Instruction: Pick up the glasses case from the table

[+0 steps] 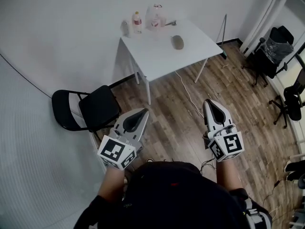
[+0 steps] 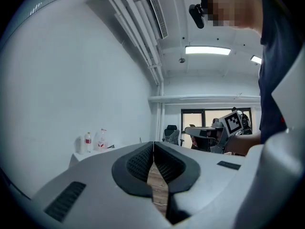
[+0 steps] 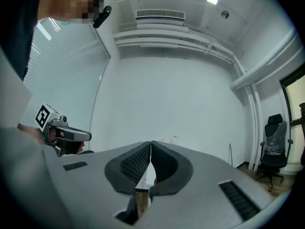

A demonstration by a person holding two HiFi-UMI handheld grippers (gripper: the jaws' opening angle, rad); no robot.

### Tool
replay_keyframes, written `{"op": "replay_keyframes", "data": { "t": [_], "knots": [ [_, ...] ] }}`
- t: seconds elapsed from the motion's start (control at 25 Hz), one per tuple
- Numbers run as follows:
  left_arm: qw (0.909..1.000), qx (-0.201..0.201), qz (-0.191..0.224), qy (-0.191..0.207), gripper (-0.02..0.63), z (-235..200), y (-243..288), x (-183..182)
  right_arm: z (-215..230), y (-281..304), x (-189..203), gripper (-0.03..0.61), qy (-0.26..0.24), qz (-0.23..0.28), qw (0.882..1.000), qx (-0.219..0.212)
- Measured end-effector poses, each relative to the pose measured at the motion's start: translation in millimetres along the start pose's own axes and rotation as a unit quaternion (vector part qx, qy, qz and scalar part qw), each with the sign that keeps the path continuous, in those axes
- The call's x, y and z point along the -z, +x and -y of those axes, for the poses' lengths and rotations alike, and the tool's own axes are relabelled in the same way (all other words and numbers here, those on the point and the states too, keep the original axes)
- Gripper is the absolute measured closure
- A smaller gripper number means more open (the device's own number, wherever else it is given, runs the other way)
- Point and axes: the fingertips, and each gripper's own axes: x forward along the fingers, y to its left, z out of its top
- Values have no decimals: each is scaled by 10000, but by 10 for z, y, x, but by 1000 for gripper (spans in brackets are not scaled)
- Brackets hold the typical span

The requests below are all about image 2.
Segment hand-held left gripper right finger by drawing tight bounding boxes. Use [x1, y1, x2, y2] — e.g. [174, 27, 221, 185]
[154, 141, 201, 225]

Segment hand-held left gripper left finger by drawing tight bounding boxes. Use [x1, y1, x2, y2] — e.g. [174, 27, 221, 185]
[112, 141, 155, 198]

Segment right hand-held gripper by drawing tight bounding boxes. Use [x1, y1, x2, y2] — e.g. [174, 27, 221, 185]
[184, 110, 244, 154]

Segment person's right forearm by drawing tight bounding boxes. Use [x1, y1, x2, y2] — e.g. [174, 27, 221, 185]
[224, 132, 262, 156]

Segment person's right hand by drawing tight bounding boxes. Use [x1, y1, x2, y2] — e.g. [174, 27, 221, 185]
[191, 136, 211, 152]

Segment dark framed window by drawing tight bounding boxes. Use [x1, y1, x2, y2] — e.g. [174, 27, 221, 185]
[181, 107, 253, 149]

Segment black office chair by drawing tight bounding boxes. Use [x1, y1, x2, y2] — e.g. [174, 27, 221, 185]
[162, 125, 185, 147]

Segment wooden table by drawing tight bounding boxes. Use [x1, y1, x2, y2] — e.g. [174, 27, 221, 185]
[146, 162, 169, 217]

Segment clear plastic bag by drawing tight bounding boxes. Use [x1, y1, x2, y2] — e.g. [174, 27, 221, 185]
[93, 128, 110, 152]

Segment white side table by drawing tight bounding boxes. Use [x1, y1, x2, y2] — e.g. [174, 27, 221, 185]
[68, 145, 124, 168]

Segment red label plastic bottle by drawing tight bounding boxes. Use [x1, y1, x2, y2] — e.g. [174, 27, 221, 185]
[84, 131, 92, 153]

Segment white plastic container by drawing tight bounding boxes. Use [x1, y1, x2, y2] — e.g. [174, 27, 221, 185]
[75, 135, 86, 155]

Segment long ceiling light panel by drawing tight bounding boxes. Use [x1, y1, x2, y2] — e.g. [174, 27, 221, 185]
[185, 45, 232, 56]

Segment person's dark navy shirt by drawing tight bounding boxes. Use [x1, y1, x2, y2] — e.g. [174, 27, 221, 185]
[258, 0, 305, 145]

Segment white ceiling pipes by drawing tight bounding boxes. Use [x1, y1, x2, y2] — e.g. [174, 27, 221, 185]
[102, 0, 165, 97]

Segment white ceiling air conditioner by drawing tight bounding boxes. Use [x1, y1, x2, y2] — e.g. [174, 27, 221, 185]
[134, 0, 169, 40]

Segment person's head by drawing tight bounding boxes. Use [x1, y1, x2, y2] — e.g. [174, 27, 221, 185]
[206, 0, 264, 37]

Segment black head-mounted camera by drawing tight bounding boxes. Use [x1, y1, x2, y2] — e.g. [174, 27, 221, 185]
[188, 0, 208, 30]

